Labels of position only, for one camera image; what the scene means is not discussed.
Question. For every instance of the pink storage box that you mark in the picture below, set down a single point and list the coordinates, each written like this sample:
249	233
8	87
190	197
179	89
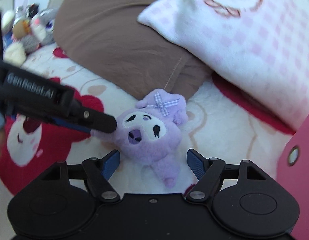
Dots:
293	175

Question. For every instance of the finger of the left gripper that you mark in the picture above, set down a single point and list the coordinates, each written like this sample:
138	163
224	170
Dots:
84	119

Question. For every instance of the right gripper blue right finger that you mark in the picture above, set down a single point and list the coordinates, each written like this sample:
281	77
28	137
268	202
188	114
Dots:
208	173

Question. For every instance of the pink checkered pillow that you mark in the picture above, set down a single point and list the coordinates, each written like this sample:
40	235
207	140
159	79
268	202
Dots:
260	46

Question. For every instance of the grey bunny plush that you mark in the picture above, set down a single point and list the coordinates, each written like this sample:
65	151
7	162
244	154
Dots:
40	30

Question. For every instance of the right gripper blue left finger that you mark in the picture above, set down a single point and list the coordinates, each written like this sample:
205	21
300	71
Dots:
98	172

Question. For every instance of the brown pillow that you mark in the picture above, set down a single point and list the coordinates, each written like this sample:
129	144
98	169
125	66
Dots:
104	37

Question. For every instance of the purple plush toy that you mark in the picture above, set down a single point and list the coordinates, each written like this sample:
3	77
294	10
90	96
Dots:
149	133

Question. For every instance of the white bear print blanket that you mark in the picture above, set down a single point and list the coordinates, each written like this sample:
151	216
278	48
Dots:
216	127

